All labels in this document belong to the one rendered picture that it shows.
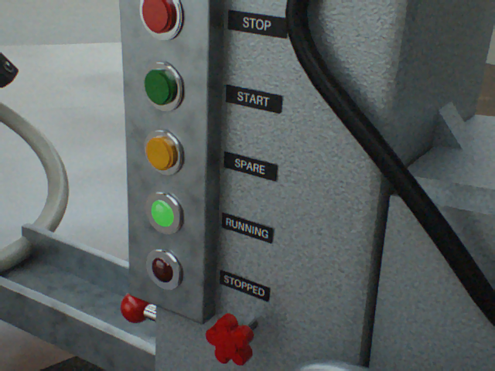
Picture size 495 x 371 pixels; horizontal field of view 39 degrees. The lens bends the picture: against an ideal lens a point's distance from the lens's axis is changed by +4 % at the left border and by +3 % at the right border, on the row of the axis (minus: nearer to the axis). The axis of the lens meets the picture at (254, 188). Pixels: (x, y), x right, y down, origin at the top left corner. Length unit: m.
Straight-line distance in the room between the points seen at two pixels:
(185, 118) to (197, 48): 0.05
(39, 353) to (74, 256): 1.80
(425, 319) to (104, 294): 0.50
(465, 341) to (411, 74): 0.18
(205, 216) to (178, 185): 0.03
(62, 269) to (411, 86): 0.62
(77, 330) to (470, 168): 0.47
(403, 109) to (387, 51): 0.04
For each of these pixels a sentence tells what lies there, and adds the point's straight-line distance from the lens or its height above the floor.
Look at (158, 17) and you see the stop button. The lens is 0.49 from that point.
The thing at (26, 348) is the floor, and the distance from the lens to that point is 2.75.
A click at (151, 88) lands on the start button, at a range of 0.50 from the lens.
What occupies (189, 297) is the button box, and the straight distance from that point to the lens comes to 0.56.
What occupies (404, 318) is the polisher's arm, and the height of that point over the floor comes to 1.31.
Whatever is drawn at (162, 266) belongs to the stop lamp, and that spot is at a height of 1.30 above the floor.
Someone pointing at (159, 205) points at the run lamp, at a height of 1.35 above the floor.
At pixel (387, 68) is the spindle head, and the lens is 0.43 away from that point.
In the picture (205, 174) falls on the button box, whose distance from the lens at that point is 0.50.
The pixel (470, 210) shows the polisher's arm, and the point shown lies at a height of 1.40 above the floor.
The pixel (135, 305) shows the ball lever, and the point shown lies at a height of 1.21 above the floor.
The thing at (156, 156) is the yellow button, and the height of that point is 1.40.
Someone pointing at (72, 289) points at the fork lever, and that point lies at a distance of 0.91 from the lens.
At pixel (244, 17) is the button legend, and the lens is 0.47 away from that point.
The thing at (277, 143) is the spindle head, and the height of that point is 1.42.
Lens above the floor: 1.58
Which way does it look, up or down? 23 degrees down
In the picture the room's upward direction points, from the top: 3 degrees clockwise
